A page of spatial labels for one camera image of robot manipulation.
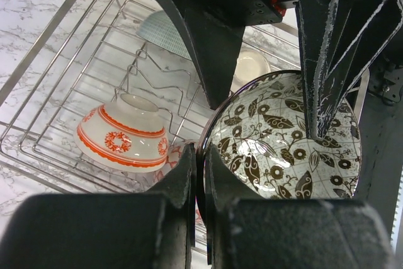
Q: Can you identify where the green glass bowl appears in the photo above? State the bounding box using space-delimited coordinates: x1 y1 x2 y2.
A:
137 11 191 60

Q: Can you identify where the grey patterned bowl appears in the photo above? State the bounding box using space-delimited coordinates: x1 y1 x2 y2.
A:
195 69 362 219

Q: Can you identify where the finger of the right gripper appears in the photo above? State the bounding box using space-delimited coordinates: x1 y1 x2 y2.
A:
295 0 402 139
156 0 245 108

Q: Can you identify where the metal wire dish rack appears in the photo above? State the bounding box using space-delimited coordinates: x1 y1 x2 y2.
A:
1 0 300 193

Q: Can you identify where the orange patterned glass bowl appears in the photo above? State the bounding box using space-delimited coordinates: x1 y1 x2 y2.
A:
74 93 169 173

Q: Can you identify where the blue patterned bowl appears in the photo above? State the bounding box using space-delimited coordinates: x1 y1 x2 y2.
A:
152 139 205 229

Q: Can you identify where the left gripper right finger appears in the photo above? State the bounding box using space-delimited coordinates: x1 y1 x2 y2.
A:
205 146 394 268

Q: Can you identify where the brown patterned bowl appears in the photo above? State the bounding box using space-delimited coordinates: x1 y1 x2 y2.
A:
230 47 271 93

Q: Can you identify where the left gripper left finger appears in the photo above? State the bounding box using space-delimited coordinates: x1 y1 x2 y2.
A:
1 144 196 268

